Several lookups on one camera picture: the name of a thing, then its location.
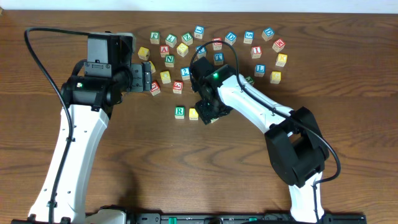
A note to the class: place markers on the green R block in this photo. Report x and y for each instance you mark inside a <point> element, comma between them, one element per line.
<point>179,112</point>

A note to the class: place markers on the yellow block upper middle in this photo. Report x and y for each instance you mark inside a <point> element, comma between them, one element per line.
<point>182,49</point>

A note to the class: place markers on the blue T block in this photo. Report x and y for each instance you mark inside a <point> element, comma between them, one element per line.
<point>218,58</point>

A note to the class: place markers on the green Z block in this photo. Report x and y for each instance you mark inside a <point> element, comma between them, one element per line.
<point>187,39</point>

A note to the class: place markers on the green J block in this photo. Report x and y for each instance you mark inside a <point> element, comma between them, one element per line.
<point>250,80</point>

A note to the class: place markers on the blue P block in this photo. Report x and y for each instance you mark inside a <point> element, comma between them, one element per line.
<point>200,51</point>

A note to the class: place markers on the green F block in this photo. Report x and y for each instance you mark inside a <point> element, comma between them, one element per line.
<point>155,38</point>

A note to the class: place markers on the green L block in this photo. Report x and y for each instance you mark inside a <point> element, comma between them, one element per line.
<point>171,40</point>

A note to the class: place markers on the yellow block upper left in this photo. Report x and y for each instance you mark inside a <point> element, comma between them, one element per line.
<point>143,53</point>

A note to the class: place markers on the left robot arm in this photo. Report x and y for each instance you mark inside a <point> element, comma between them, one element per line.
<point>96,85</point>

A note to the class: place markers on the yellow O block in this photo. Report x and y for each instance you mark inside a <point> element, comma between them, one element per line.
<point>192,114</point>
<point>165,77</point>

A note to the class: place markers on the red I block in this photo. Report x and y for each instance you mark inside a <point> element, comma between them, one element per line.
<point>256,52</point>

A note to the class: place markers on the red A block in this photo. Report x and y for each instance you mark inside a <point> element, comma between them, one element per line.
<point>164,50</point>

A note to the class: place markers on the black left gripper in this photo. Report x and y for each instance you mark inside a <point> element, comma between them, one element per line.
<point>137,78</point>

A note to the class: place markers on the blue L block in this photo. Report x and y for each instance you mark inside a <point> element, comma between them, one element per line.
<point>260,70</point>

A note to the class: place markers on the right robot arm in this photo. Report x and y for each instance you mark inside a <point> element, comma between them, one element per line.
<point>293,139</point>

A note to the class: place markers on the red u block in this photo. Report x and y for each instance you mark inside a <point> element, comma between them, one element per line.
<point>155,89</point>
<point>217,43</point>

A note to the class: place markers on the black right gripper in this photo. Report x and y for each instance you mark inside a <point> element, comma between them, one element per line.
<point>205,115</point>

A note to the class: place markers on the blue block top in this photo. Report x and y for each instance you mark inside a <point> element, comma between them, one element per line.
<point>198,32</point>

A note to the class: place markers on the blue 2 block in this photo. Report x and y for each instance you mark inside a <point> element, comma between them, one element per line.
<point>185,73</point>

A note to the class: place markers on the blue S block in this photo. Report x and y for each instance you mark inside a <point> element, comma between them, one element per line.
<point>248,37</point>

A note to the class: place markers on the green N block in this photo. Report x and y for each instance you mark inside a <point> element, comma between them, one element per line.
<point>169,61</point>

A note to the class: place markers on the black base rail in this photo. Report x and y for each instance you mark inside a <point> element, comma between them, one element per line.
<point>236,218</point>

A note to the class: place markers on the yellow G block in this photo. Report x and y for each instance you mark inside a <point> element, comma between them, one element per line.
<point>275,77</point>

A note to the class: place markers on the green B block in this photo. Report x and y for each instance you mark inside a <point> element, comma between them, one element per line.
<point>214,120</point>

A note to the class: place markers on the red M block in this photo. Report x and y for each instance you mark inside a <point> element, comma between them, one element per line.
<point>278,45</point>

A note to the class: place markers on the blue d block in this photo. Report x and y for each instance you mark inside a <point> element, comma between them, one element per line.
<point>267,34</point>
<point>230,38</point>

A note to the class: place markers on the blue D block right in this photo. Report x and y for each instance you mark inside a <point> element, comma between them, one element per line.
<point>267,34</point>

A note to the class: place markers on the yellow S block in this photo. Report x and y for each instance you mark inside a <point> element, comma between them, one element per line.
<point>153,70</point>

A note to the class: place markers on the yellow block far right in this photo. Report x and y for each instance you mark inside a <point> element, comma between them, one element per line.
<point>281,60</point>

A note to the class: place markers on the red U block bottom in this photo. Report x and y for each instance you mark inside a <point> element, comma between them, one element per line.
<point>155,89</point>

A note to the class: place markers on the red U block top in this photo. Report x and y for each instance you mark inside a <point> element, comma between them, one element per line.
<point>217,43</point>

